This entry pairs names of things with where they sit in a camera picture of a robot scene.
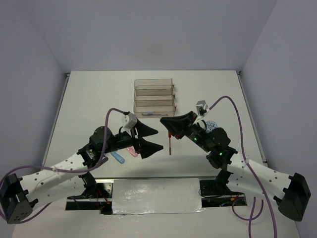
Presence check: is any blue tape roll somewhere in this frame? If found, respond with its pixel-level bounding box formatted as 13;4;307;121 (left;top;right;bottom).
206;120;217;132

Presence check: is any pink correction tape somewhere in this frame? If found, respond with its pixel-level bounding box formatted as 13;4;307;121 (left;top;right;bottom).
126;147;138;158

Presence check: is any blue gel pen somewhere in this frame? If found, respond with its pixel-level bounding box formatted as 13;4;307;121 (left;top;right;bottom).
141;113;168;117

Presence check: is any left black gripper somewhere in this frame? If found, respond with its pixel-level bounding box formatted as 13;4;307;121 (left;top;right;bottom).
103;118;163;158

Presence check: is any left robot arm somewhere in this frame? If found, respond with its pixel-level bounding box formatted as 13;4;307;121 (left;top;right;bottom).
0;121;163;224

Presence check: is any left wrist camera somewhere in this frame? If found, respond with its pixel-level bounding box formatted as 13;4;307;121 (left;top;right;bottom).
121;112;138;131

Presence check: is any red gel pen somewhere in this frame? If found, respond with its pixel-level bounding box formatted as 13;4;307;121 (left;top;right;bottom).
168;131;172;155

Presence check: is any middle clear drawer container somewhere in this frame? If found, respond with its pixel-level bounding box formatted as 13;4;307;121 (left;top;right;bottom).
134;89;175;101

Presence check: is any far clear drawer container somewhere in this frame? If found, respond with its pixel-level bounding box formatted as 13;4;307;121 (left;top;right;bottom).
134;78;174;90

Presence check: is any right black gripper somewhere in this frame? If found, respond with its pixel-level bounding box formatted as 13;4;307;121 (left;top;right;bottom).
159;110;212;152

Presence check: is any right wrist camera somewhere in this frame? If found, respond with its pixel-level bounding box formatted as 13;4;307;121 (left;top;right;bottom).
195;100;210;123

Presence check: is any blue correction tape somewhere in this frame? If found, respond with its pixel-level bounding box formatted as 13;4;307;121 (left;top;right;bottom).
110;151;125;164

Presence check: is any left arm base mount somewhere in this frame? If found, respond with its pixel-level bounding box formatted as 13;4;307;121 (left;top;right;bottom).
65;179;114;215

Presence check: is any clear drawer container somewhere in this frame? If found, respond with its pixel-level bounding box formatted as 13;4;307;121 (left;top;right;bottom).
134;89;175;101
133;100;176;118
134;78;174;90

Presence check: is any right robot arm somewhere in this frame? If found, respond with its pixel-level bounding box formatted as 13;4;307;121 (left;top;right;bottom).
160;112;311;222

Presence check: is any near clear drawer container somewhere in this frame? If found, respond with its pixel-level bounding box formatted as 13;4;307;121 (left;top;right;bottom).
133;100;176;118

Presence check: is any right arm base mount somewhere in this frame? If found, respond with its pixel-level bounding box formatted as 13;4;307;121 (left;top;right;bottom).
198;179;247;208

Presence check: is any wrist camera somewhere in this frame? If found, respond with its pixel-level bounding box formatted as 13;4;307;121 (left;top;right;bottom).
195;100;210;123
121;112;138;131

